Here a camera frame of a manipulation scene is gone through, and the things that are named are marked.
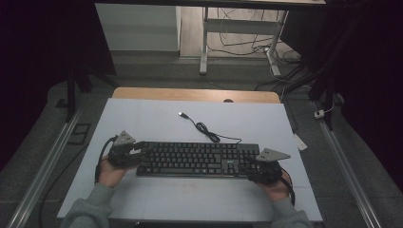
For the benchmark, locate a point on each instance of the white metal desk frame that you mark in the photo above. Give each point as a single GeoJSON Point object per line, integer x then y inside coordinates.
{"type": "Point", "coordinates": [203, 47]}

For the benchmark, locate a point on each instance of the black metal stand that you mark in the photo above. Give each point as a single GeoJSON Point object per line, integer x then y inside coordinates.
{"type": "Point", "coordinates": [71, 95]}
{"type": "Point", "coordinates": [328, 91]}

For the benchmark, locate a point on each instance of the black computer keyboard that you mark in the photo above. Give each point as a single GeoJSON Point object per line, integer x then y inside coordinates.
{"type": "Point", "coordinates": [190, 158]}

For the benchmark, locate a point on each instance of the white board sheet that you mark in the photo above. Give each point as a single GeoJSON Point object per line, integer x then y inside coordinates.
{"type": "Point", "coordinates": [152, 123]}

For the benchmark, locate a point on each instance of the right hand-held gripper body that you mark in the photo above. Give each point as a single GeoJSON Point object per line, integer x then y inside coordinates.
{"type": "Point", "coordinates": [267, 172]}

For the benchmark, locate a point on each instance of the white cabinet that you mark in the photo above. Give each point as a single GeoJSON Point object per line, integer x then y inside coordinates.
{"type": "Point", "coordinates": [139, 28]}

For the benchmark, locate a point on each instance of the small white box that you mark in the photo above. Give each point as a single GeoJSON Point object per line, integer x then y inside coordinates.
{"type": "Point", "coordinates": [319, 114]}

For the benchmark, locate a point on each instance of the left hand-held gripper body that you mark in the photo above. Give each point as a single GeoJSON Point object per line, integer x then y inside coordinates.
{"type": "Point", "coordinates": [120, 156]}

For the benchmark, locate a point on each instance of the aluminium floor rail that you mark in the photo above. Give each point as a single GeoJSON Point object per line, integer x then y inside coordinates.
{"type": "Point", "coordinates": [345, 167]}
{"type": "Point", "coordinates": [47, 167]}

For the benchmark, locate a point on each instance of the person's left hand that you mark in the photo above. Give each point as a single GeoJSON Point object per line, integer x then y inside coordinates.
{"type": "Point", "coordinates": [109, 175]}

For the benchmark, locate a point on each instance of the person's right hand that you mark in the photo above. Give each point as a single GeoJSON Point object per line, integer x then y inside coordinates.
{"type": "Point", "coordinates": [278, 190]}

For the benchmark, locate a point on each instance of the black rectangular floor frame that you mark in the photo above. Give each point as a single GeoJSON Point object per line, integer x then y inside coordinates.
{"type": "Point", "coordinates": [73, 139]}

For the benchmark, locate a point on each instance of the white paper label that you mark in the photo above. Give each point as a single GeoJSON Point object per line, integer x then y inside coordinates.
{"type": "Point", "coordinates": [300, 143]}

